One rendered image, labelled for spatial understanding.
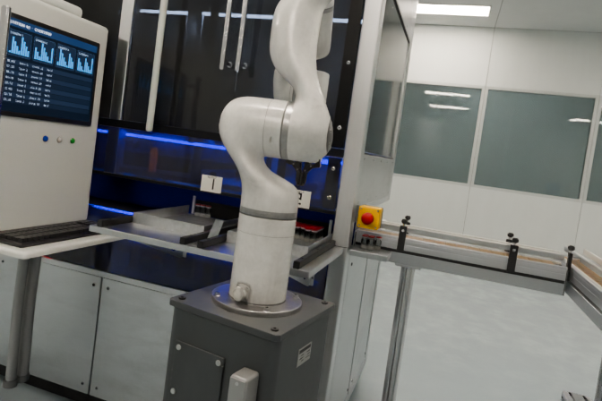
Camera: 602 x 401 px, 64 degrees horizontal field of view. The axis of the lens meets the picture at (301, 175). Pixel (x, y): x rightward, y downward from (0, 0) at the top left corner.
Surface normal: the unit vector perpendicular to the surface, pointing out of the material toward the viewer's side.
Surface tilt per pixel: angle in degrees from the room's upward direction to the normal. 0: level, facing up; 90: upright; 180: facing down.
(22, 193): 90
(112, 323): 90
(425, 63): 90
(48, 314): 90
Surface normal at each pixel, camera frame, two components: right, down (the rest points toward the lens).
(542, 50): -0.30, 0.01
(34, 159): 0.94, 0.14
